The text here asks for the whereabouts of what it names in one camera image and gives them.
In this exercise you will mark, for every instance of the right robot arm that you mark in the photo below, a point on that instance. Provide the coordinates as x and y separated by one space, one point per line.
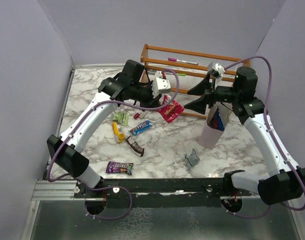
286 179

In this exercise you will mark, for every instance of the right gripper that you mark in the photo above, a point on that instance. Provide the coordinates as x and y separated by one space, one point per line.
208 95

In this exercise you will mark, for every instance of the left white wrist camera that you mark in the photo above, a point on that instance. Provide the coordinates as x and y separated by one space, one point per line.
160 86

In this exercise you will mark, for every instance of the red candy packet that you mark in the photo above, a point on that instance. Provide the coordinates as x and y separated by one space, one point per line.
170 112

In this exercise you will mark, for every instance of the wooden shelf rack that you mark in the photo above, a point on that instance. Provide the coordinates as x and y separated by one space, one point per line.
156 58

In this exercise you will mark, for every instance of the magenta marker pen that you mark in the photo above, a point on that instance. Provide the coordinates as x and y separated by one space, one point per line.
182 61

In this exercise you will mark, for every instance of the green capped marker pen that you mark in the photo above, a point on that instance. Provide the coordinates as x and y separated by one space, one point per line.
179 74

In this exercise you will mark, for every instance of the purple M&M's packet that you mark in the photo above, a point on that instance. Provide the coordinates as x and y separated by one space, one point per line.
119 167

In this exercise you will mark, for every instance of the grey plastic clip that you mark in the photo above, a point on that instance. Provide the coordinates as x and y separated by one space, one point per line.
192 159

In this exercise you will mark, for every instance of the blue M&M's packet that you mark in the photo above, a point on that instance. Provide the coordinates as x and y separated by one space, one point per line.
141 127

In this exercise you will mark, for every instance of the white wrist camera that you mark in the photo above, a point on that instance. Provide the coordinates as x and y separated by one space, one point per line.
160 86
216 71

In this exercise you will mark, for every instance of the white paper bag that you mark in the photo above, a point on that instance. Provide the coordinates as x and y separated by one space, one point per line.
209 137

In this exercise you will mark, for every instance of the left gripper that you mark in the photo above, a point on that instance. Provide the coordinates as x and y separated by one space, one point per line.
151 102

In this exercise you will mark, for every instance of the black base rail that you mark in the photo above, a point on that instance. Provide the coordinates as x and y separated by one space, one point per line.
123 193

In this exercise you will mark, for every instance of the brown chocolate bar wrapper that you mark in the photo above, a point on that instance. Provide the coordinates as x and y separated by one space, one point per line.
138 150

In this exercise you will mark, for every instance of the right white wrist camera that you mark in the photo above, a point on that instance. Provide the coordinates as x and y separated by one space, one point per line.
216 71

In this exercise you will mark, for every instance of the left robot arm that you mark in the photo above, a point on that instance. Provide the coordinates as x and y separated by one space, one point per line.
66 149

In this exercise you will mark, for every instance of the small red cylinder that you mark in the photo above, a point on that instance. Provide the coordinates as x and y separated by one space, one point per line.
136 115

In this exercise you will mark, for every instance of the small white eraser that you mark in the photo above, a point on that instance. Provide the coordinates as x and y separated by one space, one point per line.
143 114

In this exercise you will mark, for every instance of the blue Burts chips bag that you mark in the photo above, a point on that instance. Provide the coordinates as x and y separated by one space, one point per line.
216 122

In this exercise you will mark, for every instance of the green snack packet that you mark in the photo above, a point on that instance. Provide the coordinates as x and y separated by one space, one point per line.
121 118

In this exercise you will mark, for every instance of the yellow snack bar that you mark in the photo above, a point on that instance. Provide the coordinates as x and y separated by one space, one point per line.
118 133

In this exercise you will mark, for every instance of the small grey block on shelf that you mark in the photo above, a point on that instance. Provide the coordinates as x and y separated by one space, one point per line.
152 72

